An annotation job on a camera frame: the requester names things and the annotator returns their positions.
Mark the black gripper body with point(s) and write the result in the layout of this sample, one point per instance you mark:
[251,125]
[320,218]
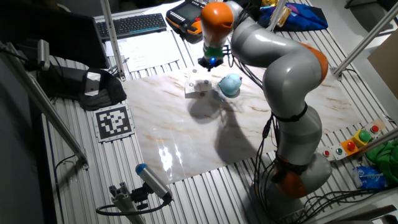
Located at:
[210,61]

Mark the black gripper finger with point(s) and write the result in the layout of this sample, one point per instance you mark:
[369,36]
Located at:
[212,68]
[206,68]

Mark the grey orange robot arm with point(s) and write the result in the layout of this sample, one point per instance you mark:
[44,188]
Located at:
[289,77]

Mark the white folded coin holder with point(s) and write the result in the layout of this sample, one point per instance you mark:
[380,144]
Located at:
[196,88]

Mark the light blue plush toy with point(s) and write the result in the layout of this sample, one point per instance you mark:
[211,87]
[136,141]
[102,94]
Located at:
[230,84]

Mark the black orange teach pendant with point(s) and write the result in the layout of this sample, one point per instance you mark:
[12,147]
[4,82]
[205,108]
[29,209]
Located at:
[183,17]

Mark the large printed paper sheet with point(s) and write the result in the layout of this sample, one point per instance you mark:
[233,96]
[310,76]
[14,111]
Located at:
[149,51]

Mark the black computer keyboard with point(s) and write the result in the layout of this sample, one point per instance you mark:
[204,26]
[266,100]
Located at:
[132,25]

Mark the blue fabric bag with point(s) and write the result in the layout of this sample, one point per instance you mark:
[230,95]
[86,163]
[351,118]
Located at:
[298,17]

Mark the black white fiducial marker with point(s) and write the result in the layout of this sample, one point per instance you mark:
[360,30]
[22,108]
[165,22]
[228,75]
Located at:
[114,122]

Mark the black bag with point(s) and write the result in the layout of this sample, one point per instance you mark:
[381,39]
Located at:
[99,93]

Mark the grey box small red button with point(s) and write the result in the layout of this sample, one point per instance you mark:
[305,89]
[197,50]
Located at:
[326,153]

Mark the grey box small green button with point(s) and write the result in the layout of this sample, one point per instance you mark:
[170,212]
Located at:
[339,151]

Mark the black monitor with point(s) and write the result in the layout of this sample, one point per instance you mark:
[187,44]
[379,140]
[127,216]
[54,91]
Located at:
[53,34]

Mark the orange box red button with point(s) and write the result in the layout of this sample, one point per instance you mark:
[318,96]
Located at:
[350,146]

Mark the yellow box green button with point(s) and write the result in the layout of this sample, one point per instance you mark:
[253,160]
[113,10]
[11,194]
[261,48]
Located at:
[363,137]

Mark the brown cardboard box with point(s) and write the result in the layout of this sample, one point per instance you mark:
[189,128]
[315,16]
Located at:
[385,68]

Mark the beige box red button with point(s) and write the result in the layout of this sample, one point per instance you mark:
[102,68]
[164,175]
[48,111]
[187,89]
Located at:
[375,128]

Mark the blue plastic bag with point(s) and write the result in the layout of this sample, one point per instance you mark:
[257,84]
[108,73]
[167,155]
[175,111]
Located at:
[370,177]

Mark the green cloth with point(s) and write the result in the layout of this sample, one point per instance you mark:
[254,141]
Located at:
[384,161]

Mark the aluminium frame pole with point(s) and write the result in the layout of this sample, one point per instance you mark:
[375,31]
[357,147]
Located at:
[43,105]
[377,140]
[112,40]
[363,40]
[276,15]

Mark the gold metal bracket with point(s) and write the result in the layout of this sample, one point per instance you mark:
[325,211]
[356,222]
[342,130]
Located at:
[282,15]

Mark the silver camera with blue cap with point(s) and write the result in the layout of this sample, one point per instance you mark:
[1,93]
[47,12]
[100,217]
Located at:
[154,181]

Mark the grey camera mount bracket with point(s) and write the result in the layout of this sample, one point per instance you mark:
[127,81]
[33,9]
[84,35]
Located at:
[124,202]

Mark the plain silver camera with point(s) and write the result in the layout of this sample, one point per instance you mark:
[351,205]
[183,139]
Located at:
[43,54]

